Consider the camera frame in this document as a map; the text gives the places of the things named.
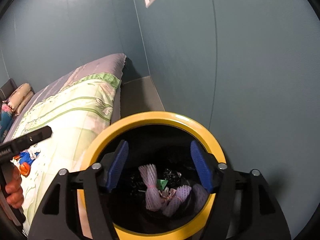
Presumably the beige folded quilt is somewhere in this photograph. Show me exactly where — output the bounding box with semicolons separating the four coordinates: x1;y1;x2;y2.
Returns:
7;83;34;115

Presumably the grey padded headboard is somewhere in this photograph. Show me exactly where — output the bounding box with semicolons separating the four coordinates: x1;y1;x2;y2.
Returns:
0;79;16;101

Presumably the blue floral folded quilt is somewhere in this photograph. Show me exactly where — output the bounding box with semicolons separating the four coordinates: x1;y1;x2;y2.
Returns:
0;100;14;140

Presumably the blue wrapper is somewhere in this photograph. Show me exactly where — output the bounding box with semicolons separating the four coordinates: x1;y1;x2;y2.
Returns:
19;151;37;167

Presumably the purple foam fruit net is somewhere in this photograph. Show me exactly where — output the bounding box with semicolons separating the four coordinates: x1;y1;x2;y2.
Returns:
162;184;192;217
192;184;208;203
138;164;162;211

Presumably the yellow rimmed trash can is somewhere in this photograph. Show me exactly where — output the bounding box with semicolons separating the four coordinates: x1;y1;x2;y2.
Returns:
77;112;225;240

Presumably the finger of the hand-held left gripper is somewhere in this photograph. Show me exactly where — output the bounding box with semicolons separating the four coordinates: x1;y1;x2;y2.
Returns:
13;126;53;152

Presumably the black plastic bag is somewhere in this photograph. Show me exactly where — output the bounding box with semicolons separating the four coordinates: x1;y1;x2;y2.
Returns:
155;168;183;188

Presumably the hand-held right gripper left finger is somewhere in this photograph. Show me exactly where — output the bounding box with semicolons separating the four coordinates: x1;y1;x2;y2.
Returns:
27;140;130;240

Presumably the person's left hand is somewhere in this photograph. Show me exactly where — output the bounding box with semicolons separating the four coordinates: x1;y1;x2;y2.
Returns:
5;166;24;209

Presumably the bed with grey striped sheet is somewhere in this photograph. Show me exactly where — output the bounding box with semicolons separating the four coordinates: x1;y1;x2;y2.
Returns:
0;53;127;240

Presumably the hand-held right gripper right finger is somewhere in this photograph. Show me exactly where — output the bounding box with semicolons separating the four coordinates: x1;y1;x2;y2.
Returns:
190;140;292;240

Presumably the green floral quilt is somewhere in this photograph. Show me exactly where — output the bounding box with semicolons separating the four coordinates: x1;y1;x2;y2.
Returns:
10;72;122;240

